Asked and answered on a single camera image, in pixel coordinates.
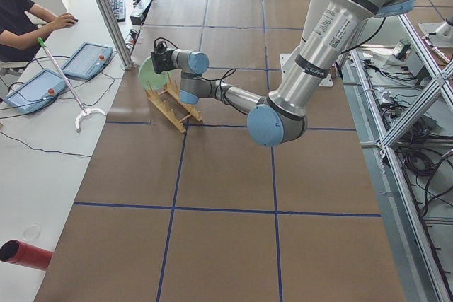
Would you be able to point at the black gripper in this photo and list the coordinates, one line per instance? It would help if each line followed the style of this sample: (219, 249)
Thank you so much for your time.
(163, 61)

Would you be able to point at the light green plate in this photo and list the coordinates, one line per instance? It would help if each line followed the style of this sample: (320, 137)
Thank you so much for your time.
(149, 79)

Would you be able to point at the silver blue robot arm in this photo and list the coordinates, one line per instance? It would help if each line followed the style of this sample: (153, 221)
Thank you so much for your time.
(280, 116)

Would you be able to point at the wooden plate rack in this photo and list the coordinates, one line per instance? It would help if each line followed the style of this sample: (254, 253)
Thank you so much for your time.
(168, 102)

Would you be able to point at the person's right hand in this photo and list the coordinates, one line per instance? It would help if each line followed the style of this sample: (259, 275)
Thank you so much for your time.
(64, 21)

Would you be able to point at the blue teach pendant far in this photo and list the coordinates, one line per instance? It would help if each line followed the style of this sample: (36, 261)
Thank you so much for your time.
(87, 61)

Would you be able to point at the blue teach pendant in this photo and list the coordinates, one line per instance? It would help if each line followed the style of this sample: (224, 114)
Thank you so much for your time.
(87, 61)
(37, 92)

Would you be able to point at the black keyboard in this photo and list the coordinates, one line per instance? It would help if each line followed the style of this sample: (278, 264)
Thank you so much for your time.
(118, 9)

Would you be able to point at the white reacher grabber stick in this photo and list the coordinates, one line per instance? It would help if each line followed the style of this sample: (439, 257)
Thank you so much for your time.
(85, 111)

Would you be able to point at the blue teach pendant near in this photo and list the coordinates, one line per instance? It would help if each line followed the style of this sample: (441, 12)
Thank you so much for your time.
(37, 92)

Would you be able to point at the seated person in black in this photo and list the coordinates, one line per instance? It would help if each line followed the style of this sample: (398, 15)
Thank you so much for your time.
(22, 22)

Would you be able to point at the red cylinder tube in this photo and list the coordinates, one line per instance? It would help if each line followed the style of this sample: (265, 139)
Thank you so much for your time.
(26, 255)

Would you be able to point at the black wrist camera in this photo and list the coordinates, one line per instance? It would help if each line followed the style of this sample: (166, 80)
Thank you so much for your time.
(160, 45)

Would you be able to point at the aluminium frame post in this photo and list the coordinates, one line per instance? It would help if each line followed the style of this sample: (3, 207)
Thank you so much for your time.
(115, 33)

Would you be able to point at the aluminium frame rail right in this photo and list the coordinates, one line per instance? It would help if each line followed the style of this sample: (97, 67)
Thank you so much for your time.
(437, 87)

